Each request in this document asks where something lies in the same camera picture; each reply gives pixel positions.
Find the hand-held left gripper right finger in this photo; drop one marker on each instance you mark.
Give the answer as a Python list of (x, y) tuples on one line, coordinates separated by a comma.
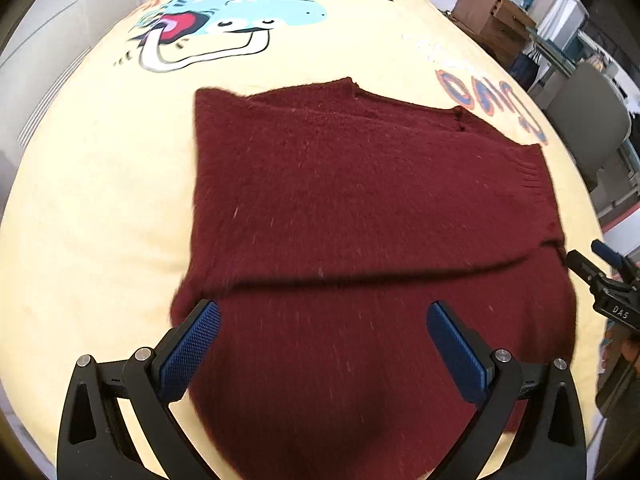
[(457, 355)]

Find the yellow printed bedsheet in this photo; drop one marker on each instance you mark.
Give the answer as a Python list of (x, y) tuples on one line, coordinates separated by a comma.
[(100, 200)]

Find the wooden drawer cabinet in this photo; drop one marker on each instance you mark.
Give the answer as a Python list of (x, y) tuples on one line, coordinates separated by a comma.
[(492, 22)]

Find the dark red knit sweater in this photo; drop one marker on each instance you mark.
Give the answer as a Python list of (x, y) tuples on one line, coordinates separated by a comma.
[(350, 200)]

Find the grey chair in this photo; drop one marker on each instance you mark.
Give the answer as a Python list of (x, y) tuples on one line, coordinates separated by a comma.
[(587, 120)]

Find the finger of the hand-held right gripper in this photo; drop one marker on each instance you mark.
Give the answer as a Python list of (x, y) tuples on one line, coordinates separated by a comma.
[(606, 254), (582, 266)]

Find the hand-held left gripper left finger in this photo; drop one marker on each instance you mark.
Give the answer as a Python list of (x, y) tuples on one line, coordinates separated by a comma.
[(189, 347)]

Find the dark bag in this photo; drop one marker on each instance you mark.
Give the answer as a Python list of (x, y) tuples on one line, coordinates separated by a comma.
[(525, 71)]

